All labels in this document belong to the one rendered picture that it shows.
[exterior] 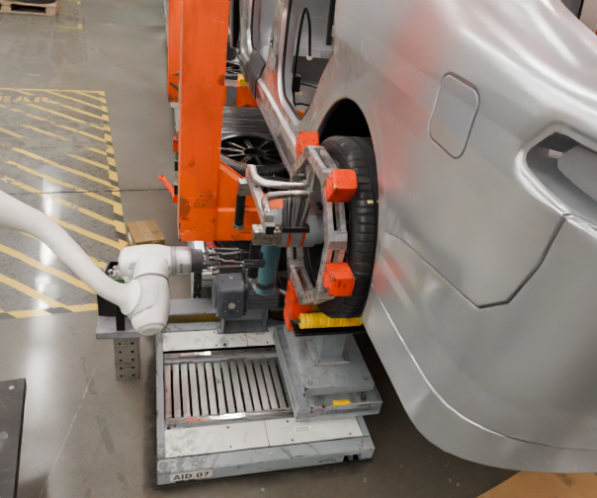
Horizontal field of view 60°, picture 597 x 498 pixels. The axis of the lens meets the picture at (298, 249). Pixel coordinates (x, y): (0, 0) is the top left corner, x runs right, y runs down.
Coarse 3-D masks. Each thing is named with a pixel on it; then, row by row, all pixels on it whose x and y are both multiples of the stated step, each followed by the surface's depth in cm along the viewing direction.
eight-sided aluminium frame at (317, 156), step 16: (304, 160) 185; (320, 160) 172; (304, 176) 202; (320, 176) 166; (336, 208) 165; (336, 224) 165; (336, 240) 160; (288, 256) 209; (336, 256) 165; (288, 272) 208; (304, 272) 204; (320, 272) 169; (304, 288) 201; (320, 288) 169; (304, 304) 190
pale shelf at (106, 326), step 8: (104, 320) 190; (112, 320) 190; (128, 320) 192; (104, 328) 186; (112, 328) 187; (128, 328) 188; (96, 336) 185; (104, 336) 185; (112, 336) 186; (120, 336) 187; (128, 336) 188; (136, 336) 189; (144, 336) 189
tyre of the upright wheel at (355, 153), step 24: (336, 144) 177; (360, 144) 172; (360, 168) 163; (360, 192) 159; (360, 216) 158; (360, 240) 158; (360, 264) 160; (360, 288) 165; (336, 312) 179; (360, 312) 177
